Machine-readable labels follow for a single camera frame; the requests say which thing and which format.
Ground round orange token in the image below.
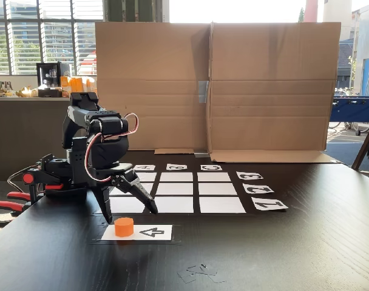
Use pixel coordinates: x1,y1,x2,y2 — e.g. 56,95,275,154
113,216,135,237

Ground white nine-square grid sheet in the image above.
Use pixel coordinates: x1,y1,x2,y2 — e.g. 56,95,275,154
95,171,255,215

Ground white arrow paper sheet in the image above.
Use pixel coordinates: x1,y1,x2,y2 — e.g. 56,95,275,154
101,224,173,242

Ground large red black clamp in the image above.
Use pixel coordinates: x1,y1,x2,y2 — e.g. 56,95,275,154
0,172,44,229

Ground orange juice cartons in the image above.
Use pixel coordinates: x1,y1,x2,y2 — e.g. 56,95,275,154
59,75,98,95

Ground grey brown counter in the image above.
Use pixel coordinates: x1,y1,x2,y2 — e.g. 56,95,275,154
0,96,98,182

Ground paper sheet number 3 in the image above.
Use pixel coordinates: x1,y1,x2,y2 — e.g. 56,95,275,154
235,171,265,181

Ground bunch of bananas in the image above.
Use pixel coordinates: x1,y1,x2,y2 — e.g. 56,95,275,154
15,85,39,98

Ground paper sheet number 2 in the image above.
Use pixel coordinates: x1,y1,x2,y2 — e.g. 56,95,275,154
242,182,276,195

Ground paper sheet number 1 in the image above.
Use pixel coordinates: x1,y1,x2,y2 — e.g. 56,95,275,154
251,198,289,212

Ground brown cardboard screen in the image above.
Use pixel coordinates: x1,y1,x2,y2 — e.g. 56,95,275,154
95,21,342,164

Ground blue foosball table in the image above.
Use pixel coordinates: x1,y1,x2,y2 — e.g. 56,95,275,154
330,96,369,136

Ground dark wooden easel leg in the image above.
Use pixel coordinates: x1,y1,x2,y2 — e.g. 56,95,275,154
351,114,369,171

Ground red white servo cable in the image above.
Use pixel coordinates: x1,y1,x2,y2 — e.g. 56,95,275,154
84,132,113,183

